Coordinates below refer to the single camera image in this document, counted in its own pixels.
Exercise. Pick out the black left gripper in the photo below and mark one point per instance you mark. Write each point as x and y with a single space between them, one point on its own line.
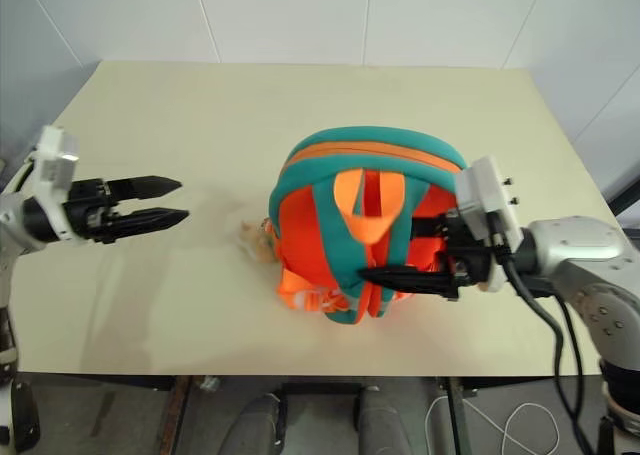
87 210

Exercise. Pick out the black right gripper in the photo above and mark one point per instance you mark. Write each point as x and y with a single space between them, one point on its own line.
467 257

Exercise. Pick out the teal and orange backpack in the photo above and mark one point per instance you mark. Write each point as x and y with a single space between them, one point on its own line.
305 225

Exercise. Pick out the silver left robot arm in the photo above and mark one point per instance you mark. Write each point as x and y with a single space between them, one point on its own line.
42 220

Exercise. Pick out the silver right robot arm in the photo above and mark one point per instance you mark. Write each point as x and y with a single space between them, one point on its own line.
575 245

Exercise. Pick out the black table leg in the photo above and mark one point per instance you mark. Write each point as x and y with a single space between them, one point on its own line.
457 415

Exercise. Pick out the dark rounded shape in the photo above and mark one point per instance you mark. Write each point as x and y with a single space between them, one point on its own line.
257 425
387 420

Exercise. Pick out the rusty brown table leg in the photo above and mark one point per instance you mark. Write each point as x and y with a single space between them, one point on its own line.
175 415

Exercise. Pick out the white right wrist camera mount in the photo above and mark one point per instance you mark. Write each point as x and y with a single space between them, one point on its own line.
487 190

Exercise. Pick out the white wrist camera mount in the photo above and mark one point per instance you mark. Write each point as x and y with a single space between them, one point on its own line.
487 190
55 160

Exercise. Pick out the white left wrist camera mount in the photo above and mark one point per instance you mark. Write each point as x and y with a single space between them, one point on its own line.
55 160

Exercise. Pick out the black metal frame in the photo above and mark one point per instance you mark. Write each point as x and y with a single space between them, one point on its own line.
320 390

